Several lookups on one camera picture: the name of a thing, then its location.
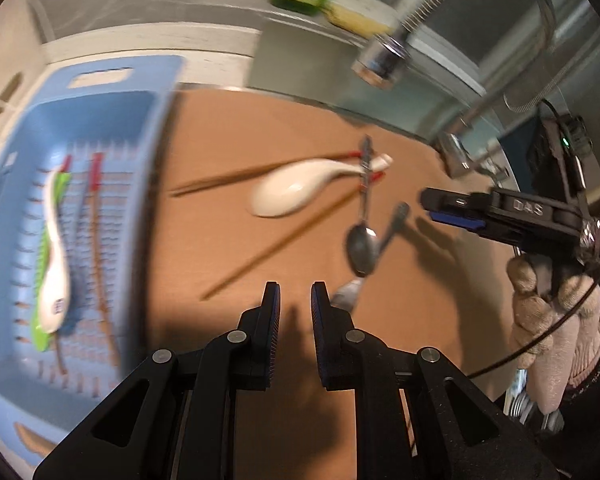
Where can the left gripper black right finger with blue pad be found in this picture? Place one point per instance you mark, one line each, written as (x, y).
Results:
(417, 415)

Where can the metal fork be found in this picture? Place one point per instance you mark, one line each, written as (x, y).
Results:
(346, 296)

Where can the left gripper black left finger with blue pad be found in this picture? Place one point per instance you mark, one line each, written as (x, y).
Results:
(174, 415)

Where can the green plastic fork spoon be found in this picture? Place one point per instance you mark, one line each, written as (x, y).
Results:
(41, 340)

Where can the blue plastic utensil basket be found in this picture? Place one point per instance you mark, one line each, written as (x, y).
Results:
(117, 107)

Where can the beige gloved hand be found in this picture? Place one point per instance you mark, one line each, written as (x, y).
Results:
(566, 329)

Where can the black camera box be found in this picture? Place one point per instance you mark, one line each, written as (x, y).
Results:
(556, 169)

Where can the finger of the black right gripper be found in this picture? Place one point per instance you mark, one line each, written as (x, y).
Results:
(470, 212)

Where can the chrome kitchen faucet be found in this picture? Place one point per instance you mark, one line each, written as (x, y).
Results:
(487, 45)

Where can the stainless steel sink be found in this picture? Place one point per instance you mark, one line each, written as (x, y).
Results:
(314, 66)

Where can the white ceramic spoon with logo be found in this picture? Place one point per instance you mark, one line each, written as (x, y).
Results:
(55, 290)

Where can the metal spoon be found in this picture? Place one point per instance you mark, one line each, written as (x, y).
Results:
(361, 240)

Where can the yellow sponge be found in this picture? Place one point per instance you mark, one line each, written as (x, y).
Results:
(361, 18)

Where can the plain white ceramic spoon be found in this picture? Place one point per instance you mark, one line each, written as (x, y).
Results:
(290, 188)

